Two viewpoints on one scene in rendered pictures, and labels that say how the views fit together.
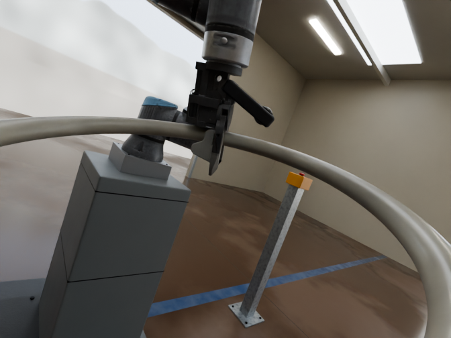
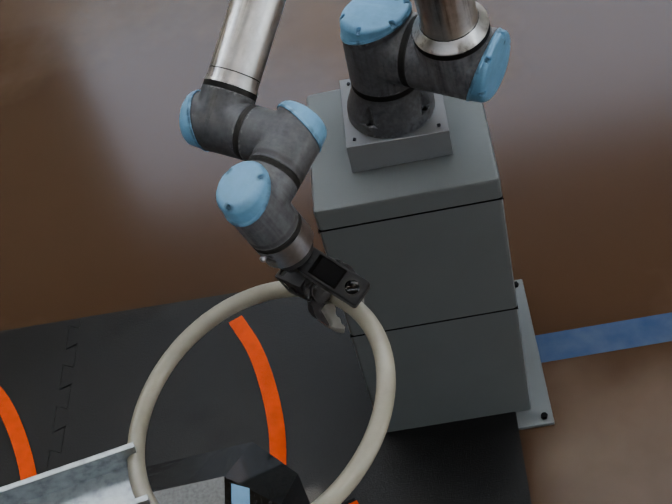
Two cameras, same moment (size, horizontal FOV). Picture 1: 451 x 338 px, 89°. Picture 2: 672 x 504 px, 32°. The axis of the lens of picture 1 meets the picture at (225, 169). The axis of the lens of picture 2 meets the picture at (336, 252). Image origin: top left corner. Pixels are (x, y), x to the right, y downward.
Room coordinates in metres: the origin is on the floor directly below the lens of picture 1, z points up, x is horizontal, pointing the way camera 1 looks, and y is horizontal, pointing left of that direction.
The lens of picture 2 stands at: (-0.34, -1.00, 2.56)
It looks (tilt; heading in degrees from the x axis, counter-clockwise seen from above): 46 degrees down; 50
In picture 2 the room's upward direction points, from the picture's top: 16 degrees counter-clockwise
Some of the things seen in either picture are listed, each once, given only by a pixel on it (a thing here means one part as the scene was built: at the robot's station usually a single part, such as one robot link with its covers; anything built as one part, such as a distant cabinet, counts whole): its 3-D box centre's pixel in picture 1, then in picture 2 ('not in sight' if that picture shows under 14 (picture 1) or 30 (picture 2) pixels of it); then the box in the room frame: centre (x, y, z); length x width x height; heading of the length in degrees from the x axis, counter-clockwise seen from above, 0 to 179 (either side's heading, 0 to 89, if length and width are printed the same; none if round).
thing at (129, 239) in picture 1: (111, 249); (424, 261); (1.07, 0.39, 0.42); 0.50 x 0.50 x 0.85; 42
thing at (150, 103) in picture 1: (158, 118); (383, 41); (1.07, 0.37, 1.11); 0.17 x 0.15 x 0.18; 100
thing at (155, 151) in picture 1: (145, 144); (388, 90); (1.07, 0.39, 0.98); 0.19 x 0.19 x 0.10
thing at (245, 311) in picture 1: (272, 246); not in sight; (1.57, -0.50, 0.54); 0.20 x 0.20 x 1.09; 41
